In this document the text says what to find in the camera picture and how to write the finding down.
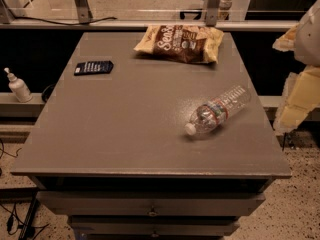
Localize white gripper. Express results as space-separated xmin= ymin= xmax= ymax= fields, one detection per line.
xmin=272 ymin=0 xmax=320 ymax=133

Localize clear plastic water bottle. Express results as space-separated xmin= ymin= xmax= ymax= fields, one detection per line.
xmin=185 ymin=85 xmax=251 ymax=136

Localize white pump dispenser bottle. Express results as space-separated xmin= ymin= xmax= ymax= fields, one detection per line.
xmin=4 ymin=68 xmax=32 ymax=103

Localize brown yellow chip bag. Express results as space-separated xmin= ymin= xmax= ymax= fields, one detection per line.
xmin=134 ymin=25 xmax=224 ymax=64

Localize grey drawer cabinet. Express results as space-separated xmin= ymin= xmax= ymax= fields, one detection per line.
xmin=12 ymin=32 xmax=291 ymax=240

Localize right metal frame post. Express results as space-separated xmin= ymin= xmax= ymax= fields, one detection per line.
xmin=205 ymin=0 xmax=220 ymax=27

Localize metal frame post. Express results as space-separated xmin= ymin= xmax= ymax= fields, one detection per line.
xmin=74 ymin=0 xmax=93 ymax=24
xmin=205 ymin=0 xmax=220 ymax=27

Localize left metal frame post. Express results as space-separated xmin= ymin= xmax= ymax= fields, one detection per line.
xmin=74 ymin=0 xmax=93 ymax=24

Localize black cable on ledge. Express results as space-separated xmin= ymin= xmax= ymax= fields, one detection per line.
xmin=6 ymin=3 xmax=118 ymax=26

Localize black floor cables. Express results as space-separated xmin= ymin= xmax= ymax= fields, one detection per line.
xmin=0 ymin=138 xmax=51 ymax=240

